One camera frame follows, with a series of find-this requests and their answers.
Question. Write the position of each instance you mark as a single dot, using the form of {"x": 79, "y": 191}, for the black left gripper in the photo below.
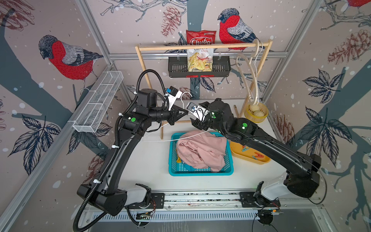
{"x": 175, "y": 115}

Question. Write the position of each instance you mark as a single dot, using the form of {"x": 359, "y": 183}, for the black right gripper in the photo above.
{"x": 198, "y": 124}

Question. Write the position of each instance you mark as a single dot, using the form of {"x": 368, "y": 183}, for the pink-grey t-shirt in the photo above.
{"x": 201, "y": 150}

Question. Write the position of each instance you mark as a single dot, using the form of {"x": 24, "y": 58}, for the red clothespin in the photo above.
{"x": 259, "y": 156}

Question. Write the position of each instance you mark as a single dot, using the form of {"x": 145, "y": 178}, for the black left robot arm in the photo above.
{"x": 102, "y": 192}

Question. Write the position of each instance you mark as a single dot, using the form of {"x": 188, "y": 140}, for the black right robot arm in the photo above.
{"x": 302, "y": 176}

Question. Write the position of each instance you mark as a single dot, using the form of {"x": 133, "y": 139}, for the yellow bowl with buns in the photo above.
{"x": 256, "y": 113}

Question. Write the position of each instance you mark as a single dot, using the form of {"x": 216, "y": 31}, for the teal plastic laundry basket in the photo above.
{"x": 184, "y": 170}

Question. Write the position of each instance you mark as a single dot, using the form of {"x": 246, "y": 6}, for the yellow plastic tray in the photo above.
{"x": 236, "y": 151}

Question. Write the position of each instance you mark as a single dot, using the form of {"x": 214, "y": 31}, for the red Chuba chips bag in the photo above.
{"x": 200, "y": 59}

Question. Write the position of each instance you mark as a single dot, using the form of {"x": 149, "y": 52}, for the wooden clothes rack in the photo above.
{"x": 255, "y": 63}

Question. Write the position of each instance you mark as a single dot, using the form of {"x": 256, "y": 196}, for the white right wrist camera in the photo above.
{"x": 197, "y": 111}

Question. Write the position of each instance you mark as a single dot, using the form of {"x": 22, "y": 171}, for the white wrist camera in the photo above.
{"x": 197, "y": 111}
{"x": 174, "y": 97}

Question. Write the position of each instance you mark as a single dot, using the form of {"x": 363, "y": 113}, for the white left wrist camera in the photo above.
{"x": 174, "y": 97}

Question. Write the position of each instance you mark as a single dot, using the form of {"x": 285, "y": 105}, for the black wall basket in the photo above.
{"x": 177, "y": 68}

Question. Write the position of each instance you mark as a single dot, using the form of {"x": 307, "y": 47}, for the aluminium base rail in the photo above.
{"x": 177, "y": 206}

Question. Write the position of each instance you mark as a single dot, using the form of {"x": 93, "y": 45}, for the white wire wall shelf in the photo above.
{"x": 94, "y": 111}

